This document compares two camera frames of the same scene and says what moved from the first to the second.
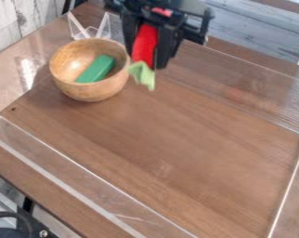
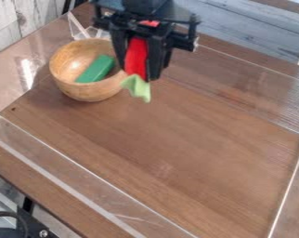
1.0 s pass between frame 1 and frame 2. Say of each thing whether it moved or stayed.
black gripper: moved
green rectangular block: stayed
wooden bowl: stayed
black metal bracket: stayed
